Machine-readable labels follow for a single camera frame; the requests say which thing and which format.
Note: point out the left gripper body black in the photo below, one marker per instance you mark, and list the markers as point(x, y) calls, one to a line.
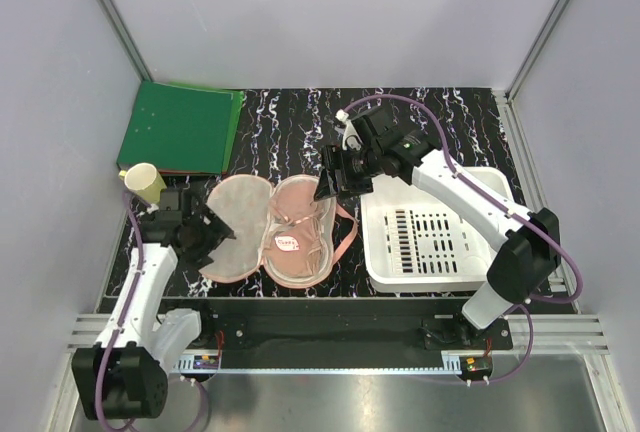
point(203, 236)

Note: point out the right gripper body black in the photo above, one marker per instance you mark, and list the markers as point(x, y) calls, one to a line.
point(358, 167)

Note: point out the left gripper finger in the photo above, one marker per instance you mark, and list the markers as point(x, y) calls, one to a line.
point(216, 226)
point(201, 254)

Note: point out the tulip print mesh laundry bag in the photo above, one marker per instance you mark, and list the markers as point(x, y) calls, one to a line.
point(242, 201)

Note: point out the pink bra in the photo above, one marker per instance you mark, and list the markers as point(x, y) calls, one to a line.
point(295, 247)

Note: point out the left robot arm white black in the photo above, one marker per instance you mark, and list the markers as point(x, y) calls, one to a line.
point(124, 375)

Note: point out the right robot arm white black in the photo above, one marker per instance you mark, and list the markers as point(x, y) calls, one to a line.
point(526, 243)

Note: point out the black marble pattern mat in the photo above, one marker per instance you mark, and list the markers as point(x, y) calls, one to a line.
point(280, 132)

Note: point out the cream yellow mug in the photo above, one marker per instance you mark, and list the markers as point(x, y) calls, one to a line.
point(145, 181)

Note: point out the white plastic basket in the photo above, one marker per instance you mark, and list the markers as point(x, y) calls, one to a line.
point(441, 239)

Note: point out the green folder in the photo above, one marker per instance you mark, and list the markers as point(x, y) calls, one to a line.
point(181, 130)

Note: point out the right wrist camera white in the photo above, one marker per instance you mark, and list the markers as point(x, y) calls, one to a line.
point(350, 139)

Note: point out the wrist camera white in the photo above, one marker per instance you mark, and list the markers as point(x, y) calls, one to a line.
point(350, 139)
point(171, 200)

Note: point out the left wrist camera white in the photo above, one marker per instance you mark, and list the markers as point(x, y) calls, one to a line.
point(171, 200)

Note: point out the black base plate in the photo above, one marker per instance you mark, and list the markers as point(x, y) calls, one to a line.
point(327, 333)

